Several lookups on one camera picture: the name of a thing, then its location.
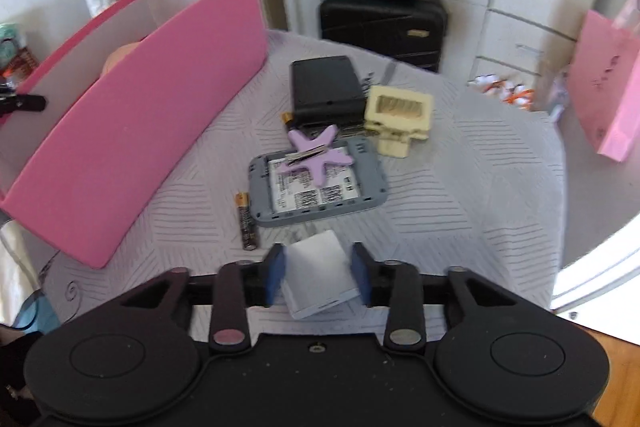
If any white charger cube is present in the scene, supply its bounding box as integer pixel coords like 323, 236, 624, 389
282, 231, 359, 320

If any pink square compact case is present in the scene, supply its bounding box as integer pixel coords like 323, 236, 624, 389
101, 42, 140, 76

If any pink storage box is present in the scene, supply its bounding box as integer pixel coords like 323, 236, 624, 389
1, 0, 268, 269

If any purple star hair clip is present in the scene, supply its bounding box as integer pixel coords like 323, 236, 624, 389
277, 124, 354, 187

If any black gold AA battery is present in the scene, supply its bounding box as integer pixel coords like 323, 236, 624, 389
234, 192, 259, 251

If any grey router back cover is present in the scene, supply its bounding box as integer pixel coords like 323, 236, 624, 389
248, 136, 390, 228

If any white patterned table cloth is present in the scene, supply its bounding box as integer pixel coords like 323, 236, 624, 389
30, 31, 566, 321

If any cream plastic clip holder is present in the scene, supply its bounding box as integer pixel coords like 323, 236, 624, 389
364, 86, 434, 158

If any black power bank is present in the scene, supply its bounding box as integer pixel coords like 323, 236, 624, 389
290, 55, 367, 128

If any black suitcase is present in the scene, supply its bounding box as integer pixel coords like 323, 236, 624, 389
319, 0, 448, 72

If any pink paper gift bag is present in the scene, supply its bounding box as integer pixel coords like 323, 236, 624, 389
566, 0, 639, 162

